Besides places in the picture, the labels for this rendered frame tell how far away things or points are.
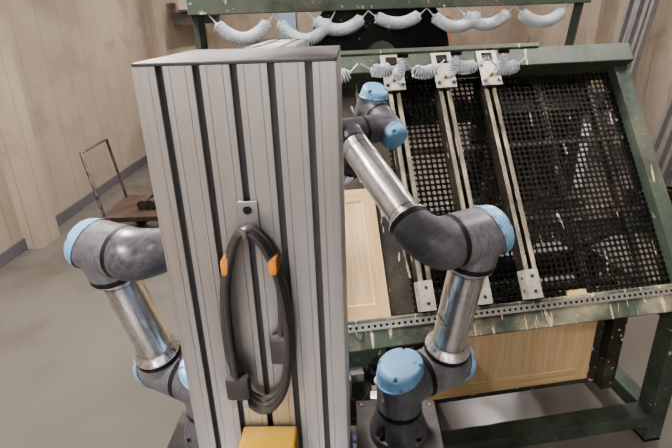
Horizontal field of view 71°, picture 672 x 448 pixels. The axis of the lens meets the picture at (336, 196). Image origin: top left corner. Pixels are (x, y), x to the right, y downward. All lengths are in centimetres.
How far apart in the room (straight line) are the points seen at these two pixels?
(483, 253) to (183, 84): 69
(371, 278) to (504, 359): 90
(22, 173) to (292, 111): 483
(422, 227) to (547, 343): 180
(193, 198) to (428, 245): 51
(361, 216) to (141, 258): 124
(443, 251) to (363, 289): 110
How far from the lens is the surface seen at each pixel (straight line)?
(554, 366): 282
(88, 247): 111
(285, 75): 58
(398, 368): 124
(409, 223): 99
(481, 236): 102
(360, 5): 267
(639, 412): 300
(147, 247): 105
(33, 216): 546
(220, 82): 60
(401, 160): 215
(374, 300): 205
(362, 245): 207
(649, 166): 273
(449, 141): 225
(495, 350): 258
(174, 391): 135
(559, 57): 267
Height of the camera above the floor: 207
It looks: 21 degrees down
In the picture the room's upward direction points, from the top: 2 degrees counter-clockwise
